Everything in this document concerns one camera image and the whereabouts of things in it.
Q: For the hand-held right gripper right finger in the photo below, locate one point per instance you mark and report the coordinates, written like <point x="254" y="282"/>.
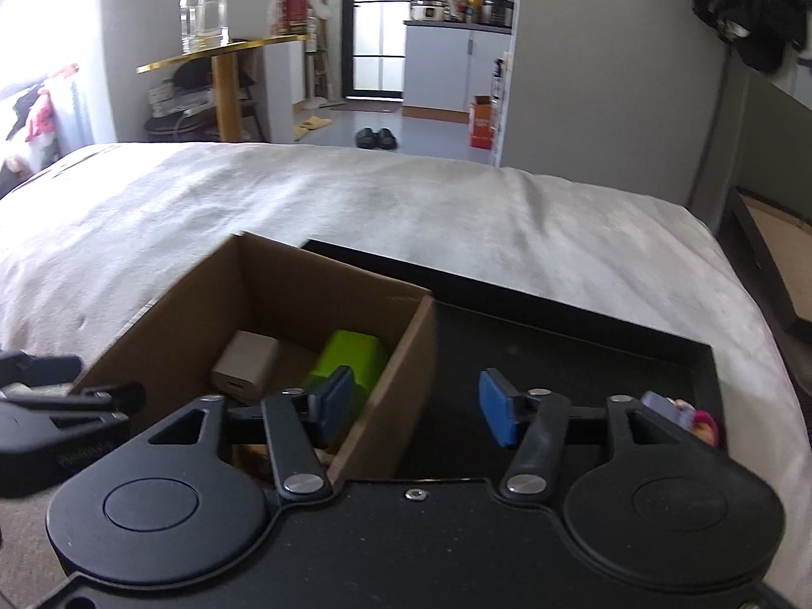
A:
<point x="498" y="409"/>

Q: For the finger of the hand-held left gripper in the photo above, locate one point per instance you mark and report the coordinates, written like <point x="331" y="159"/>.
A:
<point x="76" y="401"/>
<point x="44" y="369"/>

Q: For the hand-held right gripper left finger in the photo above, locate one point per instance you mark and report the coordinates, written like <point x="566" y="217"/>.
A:
<point x="336" y="406"/>

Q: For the green toy house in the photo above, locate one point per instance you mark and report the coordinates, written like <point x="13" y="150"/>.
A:
<point x="355" y="352"/>

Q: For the black tray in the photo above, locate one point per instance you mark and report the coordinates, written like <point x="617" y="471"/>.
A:
<point x="571" y="355"/>

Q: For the white charger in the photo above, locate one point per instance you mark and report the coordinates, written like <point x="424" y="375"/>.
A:
<point x="244" y="358"/>

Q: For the brown cardboard box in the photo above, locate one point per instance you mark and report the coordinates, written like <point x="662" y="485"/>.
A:
<point x="285" y="292"/>

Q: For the pink pig figurine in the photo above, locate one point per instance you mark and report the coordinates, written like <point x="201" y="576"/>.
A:
<point x="704" y="426"/>

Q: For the patterned cloth pile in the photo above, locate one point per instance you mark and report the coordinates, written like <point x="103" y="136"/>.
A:
<point x="41" y="114"/>

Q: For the black slipper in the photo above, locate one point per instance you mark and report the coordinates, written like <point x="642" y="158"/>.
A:
<point x="365" y="138"/>
<point x="387" y="139"/>

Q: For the yellow slippers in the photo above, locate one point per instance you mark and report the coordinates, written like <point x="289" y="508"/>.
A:
<point x="312" y="125"/>

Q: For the orange carton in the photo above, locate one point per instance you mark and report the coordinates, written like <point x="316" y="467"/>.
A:
<point x="482" y="124"/>

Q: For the white power strip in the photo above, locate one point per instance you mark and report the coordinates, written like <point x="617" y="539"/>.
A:
<point x="184" y="103"/>

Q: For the black framed board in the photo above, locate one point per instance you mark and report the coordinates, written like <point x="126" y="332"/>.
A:
<point x="771" y="266"/>

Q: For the gold table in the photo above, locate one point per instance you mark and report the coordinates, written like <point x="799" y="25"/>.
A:
<point x="225" y="95"/>

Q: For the black-framed glass door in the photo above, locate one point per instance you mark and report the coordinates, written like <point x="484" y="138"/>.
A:
<point x="377" y="73"/>

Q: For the white kitchen cabinet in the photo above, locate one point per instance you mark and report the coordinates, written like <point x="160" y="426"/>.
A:
<point x="438" y="70"/>

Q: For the grey upholstered panel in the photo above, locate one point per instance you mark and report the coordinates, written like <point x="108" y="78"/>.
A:
<point x="761" y="139"/>

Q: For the clear glass jar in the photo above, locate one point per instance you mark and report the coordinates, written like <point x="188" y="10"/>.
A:
<point x="204" y="12"/>

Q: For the red box in plastic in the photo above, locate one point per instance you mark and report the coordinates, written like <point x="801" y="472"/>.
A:
<point x="293" y="9"/>

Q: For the white rice cooker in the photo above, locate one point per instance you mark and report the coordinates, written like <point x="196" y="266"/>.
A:
<point x="426" y="11"/>

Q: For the dark hanging clothes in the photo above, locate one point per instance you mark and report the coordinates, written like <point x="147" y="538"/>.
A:
<point x="755" y="6"/>

